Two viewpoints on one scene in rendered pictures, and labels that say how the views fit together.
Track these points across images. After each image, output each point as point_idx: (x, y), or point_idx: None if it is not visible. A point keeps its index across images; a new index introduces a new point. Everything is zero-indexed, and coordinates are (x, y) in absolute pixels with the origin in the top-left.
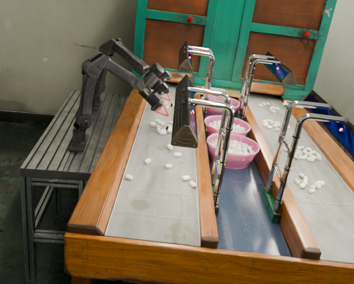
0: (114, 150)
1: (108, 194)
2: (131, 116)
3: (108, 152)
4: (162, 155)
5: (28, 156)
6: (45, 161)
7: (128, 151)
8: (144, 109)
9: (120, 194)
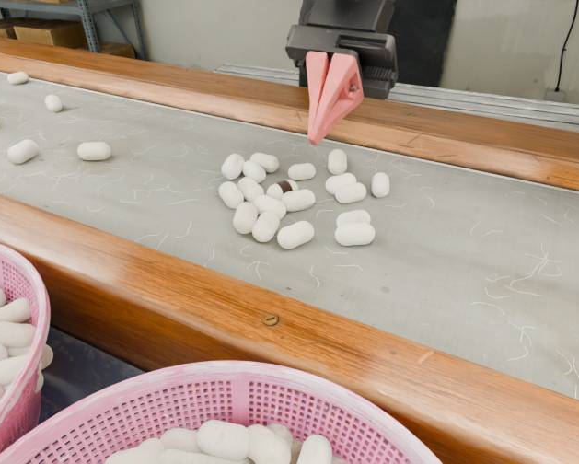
0: (139, 69)
1: None
2: (404, 121)
3: (133, 63)
4: (67, 136)
5: (265, 67)
6: (239, 75)
7: (133, 91)
8: None
9: None
